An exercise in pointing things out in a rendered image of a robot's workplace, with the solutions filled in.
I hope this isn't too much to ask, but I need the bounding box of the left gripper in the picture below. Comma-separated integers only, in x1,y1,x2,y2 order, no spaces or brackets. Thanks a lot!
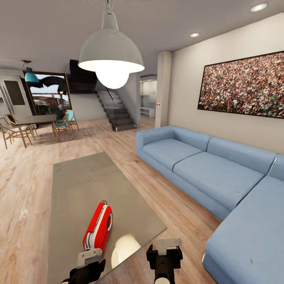
70,259,106,284

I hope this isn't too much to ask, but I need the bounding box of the radio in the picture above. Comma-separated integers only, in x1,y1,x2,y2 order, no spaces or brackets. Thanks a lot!
83,201,113,253

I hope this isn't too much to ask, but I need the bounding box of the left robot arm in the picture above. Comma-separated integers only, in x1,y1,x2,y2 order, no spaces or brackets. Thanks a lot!
61,248,106,284

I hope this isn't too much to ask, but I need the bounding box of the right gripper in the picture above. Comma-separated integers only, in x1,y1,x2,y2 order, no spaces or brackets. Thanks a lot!
146,244,183,272

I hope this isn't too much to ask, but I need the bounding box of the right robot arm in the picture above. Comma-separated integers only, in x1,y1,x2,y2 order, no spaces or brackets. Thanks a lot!
146,237,183,284

